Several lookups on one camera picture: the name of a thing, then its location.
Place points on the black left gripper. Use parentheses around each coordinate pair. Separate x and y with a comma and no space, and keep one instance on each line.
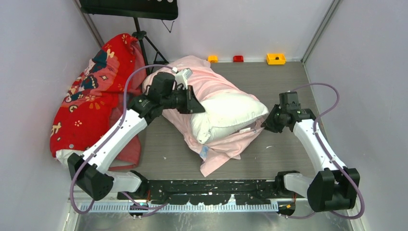
(191,104)

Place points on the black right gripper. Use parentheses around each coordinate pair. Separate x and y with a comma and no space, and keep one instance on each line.
(269,123)

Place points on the white pillow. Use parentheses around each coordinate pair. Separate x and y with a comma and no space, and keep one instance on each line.
(63,155)
(225,114)

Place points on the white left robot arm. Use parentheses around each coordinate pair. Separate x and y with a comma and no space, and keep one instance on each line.
(90,170)

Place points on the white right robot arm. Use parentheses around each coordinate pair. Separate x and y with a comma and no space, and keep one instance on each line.
(334,186)

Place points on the red patterned pillowcase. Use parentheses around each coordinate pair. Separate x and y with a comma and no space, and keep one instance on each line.
(94,102)

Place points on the white pillow in red case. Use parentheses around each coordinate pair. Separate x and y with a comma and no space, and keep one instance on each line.
(63,155)

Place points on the small yellow block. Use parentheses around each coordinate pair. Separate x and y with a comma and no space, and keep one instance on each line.
(212,59)

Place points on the yellow tray with black knob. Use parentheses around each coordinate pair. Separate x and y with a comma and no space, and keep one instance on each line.
(275,59)

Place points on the small red block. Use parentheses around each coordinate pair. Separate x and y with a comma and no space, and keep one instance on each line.
(238,59)

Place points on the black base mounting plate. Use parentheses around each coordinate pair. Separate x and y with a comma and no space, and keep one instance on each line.
(210,192)

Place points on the black tripod stand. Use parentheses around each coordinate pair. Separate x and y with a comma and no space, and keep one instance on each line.
(143,40)

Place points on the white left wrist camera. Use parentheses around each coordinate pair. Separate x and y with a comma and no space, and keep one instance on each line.
(181,78)

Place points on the aluminium rail frame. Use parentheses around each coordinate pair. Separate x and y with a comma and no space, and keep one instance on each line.
(144,207)

